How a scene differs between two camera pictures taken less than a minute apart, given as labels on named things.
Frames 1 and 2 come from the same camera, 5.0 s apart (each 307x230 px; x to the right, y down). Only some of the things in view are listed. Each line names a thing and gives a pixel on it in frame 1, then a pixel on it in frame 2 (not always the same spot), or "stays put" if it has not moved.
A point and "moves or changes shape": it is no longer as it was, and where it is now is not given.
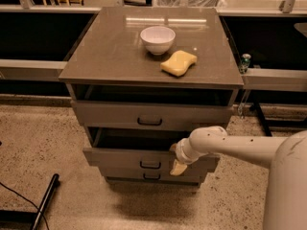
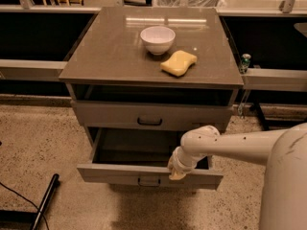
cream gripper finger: x=174 y=148 to x=171 y=164
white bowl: x=157 y=39 stays put
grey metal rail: x=255 y=80 stays put
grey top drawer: x=150 y=115 stays put
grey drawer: x=137 y=148 moves or changes shape
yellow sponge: x=178 y=62 stays put
